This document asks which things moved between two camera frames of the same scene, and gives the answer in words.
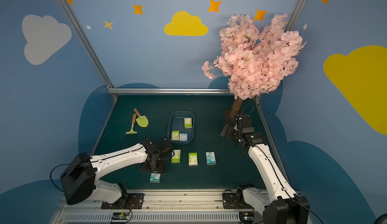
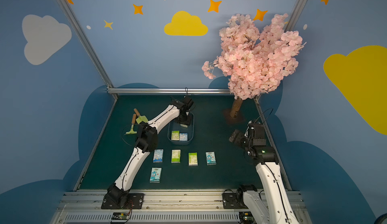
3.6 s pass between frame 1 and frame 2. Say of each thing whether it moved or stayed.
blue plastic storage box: stayed
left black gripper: moved
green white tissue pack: stayed
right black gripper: moved
